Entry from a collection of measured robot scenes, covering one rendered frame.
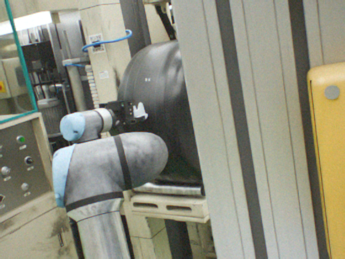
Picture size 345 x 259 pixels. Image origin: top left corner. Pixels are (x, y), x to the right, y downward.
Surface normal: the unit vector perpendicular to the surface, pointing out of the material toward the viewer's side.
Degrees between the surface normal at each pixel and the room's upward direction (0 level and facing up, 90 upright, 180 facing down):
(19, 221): 90
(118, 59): 90
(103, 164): 69
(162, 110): 76
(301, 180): 90
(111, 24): 90
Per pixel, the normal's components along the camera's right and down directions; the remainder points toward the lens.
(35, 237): 0.82, -0.03
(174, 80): 0.15, -0.28
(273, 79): -0.20, 0.26
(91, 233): -0.26, -0.16
